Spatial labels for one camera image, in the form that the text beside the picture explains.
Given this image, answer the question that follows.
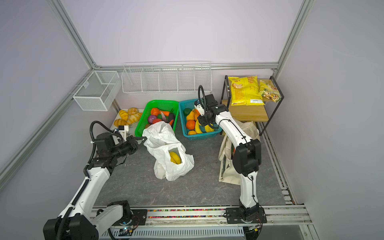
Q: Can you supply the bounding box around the small yellow snack bag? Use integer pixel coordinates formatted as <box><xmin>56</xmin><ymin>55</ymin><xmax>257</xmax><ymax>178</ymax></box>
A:
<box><xmin>259</xmin><ymin>80</ymin><xmax>282</xmax><ymax>103</ymax></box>

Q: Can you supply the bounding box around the purple onion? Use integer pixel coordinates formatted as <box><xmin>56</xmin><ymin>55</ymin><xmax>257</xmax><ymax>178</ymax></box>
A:
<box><xmin>148</xmin><ymin>115</ymin><xmax>157</xmax><ymax>124</ymax></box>

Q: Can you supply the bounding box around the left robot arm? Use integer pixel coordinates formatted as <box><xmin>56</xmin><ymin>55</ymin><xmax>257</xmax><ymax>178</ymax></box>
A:
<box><xmin>43</xmin><ymin>121</ymin><xmax>147</xmax><ymax>240</ymax></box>

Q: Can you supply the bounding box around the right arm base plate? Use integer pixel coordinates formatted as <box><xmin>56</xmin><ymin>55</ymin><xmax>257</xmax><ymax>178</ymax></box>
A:
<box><xmin>224</xmin><ymin>206</ymin><xmax>267</xmax><ymax>224</ymax></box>

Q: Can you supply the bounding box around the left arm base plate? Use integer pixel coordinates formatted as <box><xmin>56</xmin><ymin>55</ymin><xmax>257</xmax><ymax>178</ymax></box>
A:
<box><xmin>113</xmin><ymin>209</ymin><xmax>148</xmax><ymax>227</ymax></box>

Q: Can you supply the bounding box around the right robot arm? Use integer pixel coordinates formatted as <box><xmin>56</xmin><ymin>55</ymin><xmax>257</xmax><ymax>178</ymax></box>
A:
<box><xmin>195</xmin><ymin>85</ymin><xmax>262</xmax><ymax>222</ymax></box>

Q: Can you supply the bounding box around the yellow banana bunch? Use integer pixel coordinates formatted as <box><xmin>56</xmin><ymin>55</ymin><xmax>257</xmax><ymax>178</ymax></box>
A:
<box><xmin>170</xmin><ymin>152</ymin><xmax>182</xmax><ymax>165</ymax></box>

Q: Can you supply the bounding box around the canvas tote bag floral print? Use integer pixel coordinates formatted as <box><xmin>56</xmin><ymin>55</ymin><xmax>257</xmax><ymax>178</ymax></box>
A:
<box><xmin>218</xmin><ymin>120</ymin><xmax>261</xmax><ymax>185</ymax></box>

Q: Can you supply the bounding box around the green plastic basket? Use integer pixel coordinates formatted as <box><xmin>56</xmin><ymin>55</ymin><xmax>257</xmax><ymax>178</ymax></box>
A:
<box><xmin>135</xmin><ymin>100</ymin><xmax>179</xmax><ymax>137</ymax></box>

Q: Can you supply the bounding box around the white bread tray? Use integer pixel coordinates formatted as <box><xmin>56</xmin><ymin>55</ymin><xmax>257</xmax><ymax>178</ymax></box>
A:
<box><xmin>101</xmin><ymin>108</ymin><xmax>145</xmax><ymax>149</ymax></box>

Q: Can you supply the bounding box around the croissant bread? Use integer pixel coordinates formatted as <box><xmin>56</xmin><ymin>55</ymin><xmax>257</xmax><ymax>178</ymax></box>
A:
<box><xmin>114</xmin><ymin>119</ymin><xmax>127</xmax><ymax>128</ymax></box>

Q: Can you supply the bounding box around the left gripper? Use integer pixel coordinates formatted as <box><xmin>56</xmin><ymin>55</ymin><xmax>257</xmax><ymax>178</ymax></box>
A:
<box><xmin>110</xmin><ymin>135</ymin><xmax>147</xmax><ymax>159</ymax></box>

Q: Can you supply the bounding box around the teal plastic basket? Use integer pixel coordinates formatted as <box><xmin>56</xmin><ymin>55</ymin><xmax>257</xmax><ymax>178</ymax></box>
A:
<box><xmin>179</xmin><ymin>99</ymin><xmax>222</xmax><ymax>141</ymax></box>

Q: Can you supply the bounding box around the black wooden shelf rack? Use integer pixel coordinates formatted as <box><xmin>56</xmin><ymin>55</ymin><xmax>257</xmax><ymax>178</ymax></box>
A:
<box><xmin>220</xmin><ymin>76</ymin><xmax>285</xmax><ymax>136</ymax></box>

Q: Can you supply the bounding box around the orange fruit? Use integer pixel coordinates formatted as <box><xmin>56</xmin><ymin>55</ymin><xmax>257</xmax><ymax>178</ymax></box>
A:
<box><xmin>186</xmin><ymin>120</ymin><xmax>196</xmax><ymax>131</ymax></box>

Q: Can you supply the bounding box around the large yellow chips bag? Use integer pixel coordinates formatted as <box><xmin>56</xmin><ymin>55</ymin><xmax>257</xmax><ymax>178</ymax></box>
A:
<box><xmin>228</xmin><ymin>76</ymin><xmax>265</xmax><ymax>106</ymax></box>

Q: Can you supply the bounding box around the white plastic grocery bag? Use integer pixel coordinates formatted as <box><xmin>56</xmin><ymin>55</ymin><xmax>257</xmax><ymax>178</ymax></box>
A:
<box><xmin>143</xmin><ymin>122</ymin><xmax>195</xmax><ymax>182</ymax></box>

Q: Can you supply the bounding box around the small white mesh basket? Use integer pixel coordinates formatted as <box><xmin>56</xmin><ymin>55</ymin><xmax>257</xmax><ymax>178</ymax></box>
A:
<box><xmin>73</xmin><ymin>71</ymin><xmax>122</xmax><ymax>112</ymax></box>

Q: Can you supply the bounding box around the long white wire basket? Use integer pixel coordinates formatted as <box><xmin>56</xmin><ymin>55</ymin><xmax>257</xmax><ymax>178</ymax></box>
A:
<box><xmin>121</xmin><ymin>61</ymin><xmax>213</xmax><ymax>94</ymax></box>

